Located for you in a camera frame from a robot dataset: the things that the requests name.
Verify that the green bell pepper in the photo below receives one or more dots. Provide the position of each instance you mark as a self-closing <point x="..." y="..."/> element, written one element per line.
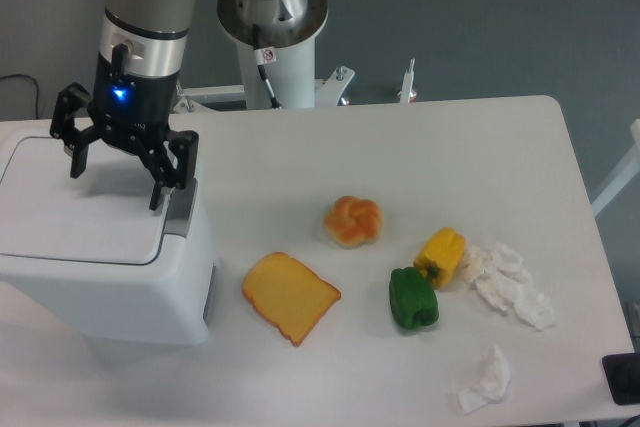
<point x="412" y="299"/>

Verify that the white trash can lid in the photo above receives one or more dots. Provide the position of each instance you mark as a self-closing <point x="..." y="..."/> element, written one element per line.
<point x="101" y="216"/>

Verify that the white frame leveling foot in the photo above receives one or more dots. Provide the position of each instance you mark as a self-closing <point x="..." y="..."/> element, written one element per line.
<point x="408" y="92"/>

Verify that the black device at table edge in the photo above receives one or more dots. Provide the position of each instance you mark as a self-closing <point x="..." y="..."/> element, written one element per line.
<point x="622" y="375"/>

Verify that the yellow bell pepper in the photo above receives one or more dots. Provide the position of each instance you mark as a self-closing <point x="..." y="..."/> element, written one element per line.
<point x="440" y="256"/>

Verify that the toast bread slice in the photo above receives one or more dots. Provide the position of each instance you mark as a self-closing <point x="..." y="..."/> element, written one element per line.
<point x="288" y="295"/>

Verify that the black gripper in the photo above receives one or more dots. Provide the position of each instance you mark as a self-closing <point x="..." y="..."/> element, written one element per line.
<point x="130" y="110"/>

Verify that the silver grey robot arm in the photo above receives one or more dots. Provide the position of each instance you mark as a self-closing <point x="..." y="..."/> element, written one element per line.
<point x="162" y="27"/>

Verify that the white trash can body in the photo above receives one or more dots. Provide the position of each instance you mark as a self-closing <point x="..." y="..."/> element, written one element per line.
<point x="163" y="301"/>

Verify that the large crumpled white tissue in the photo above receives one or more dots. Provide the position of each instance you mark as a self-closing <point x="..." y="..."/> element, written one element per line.
<point x="499" y="276"/>

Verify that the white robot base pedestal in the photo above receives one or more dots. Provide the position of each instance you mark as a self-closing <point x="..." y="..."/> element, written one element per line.
<point x="289" y="73"/>

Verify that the white frame bar right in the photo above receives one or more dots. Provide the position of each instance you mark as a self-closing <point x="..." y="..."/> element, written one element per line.
<point x="625" y="170"/>

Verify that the small crumpled white tissue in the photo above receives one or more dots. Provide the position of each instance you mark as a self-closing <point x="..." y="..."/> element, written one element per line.
<point x="492" y="385"/>

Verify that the round knotted bread roll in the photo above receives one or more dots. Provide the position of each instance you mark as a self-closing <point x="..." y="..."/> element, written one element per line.
<point x="353" y="222"/>

